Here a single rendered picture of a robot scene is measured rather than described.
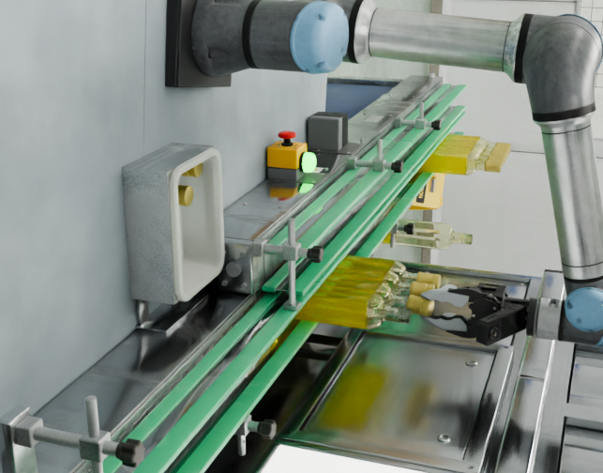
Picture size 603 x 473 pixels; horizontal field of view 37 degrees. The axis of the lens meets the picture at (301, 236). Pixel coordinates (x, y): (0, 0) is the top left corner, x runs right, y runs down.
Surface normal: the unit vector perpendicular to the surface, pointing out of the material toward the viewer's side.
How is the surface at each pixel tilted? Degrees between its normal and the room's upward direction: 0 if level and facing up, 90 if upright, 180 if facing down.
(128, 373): 90
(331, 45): 9
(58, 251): 0
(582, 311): 92
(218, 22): 74
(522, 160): 90
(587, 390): 90
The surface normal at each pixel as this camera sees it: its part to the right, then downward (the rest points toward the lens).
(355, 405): 0.00, -0.94
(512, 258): -0.33, 0.32
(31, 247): 0.94, 0.11
